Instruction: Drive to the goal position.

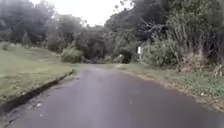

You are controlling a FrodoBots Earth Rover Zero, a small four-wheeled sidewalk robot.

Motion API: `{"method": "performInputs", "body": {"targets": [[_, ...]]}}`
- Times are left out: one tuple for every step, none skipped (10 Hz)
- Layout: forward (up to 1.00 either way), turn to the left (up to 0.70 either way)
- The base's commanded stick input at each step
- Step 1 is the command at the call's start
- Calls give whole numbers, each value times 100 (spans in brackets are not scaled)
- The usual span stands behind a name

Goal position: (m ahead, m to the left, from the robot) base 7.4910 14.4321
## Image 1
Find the dark wet asphalt road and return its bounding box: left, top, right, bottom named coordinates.
left=0, top=63, right=224, bottom=128

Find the green bush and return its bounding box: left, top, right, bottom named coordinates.
left=60, top=47, right=84, bottom=65

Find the dense wood of trees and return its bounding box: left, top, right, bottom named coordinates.
left=0, top=0, right=224, bottom=73

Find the grass verge with leaves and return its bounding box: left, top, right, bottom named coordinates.
left=96, top=61, right=224, bottom=113

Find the dark concrete kerb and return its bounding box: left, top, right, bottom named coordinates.
left=0, top=69, right=76, bottom=116

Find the grass slope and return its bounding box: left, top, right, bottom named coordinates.
left=0, top=42, right=77, bottom=104

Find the white sign on post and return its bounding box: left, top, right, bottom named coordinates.
left=137, top=46, right=144, bottom=63

